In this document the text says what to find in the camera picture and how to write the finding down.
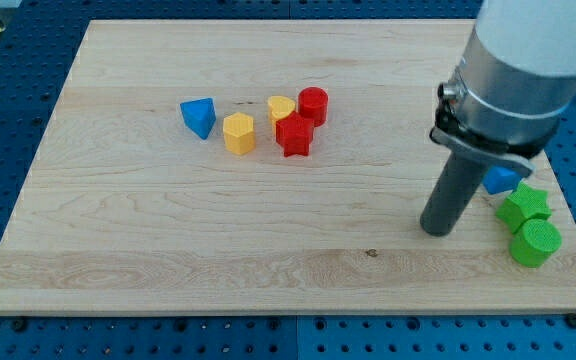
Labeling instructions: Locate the blue triangle block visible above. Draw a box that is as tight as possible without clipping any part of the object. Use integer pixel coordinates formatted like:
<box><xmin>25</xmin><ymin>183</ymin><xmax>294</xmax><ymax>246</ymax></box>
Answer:
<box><xmin>180</xmin><ymin>98</ymin><xmax>216</xmax><ymax>140</ymax></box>

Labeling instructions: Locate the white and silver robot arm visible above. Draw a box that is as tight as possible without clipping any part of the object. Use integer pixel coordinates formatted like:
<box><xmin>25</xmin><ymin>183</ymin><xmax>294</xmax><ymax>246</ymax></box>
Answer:
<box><xmin>431</xmin><ymin>0</ymin><xmax>576</xmax><ymax>177</ymax></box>

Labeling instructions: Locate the yellow heart block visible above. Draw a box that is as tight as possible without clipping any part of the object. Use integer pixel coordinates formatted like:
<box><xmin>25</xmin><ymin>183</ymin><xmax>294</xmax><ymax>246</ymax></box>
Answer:
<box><xmin>267</xmin><ymin>95</ymin><xmax>297</xmax><ymax>133</ymax></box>

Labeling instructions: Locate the red cylinder block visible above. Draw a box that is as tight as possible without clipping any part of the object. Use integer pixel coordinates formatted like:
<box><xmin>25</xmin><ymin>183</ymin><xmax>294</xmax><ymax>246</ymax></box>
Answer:
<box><xmin>297</xmin><ymin>87</ymin><xmax>329</xmax><ymax>127</ymax></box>

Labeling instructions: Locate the green star block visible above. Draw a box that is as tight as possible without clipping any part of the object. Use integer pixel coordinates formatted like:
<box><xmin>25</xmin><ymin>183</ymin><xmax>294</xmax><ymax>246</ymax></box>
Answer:
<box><xmin>496</xmin><ymin>182</ymin><xmax>552</xmax><ymax>233</ymax></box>

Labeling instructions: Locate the red star block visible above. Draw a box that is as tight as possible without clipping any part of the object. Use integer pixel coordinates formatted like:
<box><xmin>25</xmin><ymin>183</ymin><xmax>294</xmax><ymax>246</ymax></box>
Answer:
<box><xmin>275</xmin><ymin>112</ymin><xmax>314</xmax><ymax>157</ymax></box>

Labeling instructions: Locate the yellow hexagon block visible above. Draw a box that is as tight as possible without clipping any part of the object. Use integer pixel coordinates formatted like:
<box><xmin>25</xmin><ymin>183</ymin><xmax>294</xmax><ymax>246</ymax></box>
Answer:
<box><xmin>223</xmin><ymin>112</ymin><xmax>256</xmax><ymax>155</ymax></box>

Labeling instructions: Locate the green cylinder block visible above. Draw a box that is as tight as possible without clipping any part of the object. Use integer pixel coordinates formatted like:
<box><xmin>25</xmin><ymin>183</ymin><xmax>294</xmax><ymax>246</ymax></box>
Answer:
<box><xmin>509</xmin><ymin>219</ymin><xmax>562</xmax><ymax>268</ymax></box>

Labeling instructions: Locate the blue cube block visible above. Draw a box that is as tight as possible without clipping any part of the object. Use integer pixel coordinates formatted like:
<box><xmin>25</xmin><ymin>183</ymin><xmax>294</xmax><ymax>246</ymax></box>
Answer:
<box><xmin>483</xmin><ymin>166</ymin><xmax>522</xmax><ymax>194</ymax></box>

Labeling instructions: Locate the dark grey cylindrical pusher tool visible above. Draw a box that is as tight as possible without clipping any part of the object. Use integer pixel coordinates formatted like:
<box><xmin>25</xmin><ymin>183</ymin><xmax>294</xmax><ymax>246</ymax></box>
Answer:
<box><xmin>420</xmin><ymin>153</ymin><xmax>489</xmax><ymax>237</ymax></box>

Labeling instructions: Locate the light wooden board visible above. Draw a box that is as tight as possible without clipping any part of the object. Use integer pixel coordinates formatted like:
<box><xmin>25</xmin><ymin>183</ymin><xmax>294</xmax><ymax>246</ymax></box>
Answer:
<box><xmin>0</xmin><ymin>20</ymin><xmax>576</xmax><ymax>317</ymax></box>

